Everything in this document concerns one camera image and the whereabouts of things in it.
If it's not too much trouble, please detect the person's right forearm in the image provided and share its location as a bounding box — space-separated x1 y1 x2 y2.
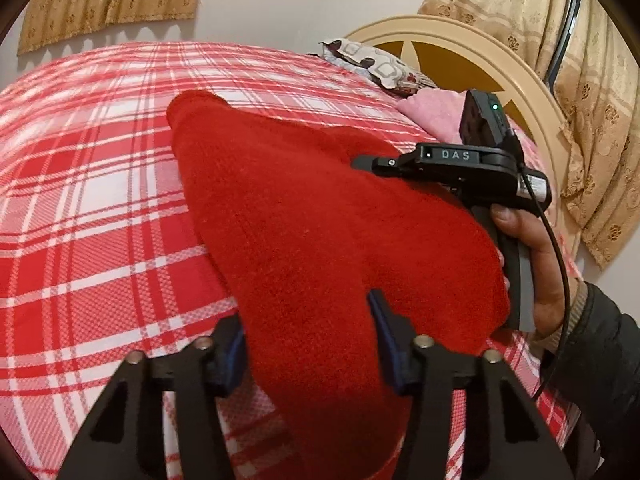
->
537 280 640 480

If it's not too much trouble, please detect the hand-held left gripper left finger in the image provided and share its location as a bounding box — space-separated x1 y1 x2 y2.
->
57 316 249 480

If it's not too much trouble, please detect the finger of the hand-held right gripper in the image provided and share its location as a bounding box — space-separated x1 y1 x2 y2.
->
351 152 426 178

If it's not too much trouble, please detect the red knit sweater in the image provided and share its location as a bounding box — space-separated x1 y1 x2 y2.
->
166 89 511 480

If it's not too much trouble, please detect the person's right hand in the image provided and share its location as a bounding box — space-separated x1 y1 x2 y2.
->
490 205 589 354

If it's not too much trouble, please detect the red white plaid bed sheet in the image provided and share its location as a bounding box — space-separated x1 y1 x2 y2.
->
0 41 583 480

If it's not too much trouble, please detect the cream brown round headboard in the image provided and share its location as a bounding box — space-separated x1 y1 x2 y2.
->
345 15 584 261

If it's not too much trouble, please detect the grey brown patterned pillow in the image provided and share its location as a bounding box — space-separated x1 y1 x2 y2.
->
320 38 436 101

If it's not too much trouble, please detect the dark window frame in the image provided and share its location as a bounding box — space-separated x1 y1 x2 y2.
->
546 0 585 90

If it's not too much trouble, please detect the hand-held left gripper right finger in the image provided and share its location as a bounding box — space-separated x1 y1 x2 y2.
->
366 287 576 480

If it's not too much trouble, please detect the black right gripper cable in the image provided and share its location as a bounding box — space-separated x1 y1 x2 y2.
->
507 130 572 404

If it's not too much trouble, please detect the pink blanket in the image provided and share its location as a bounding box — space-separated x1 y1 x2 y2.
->
397 88 469 144

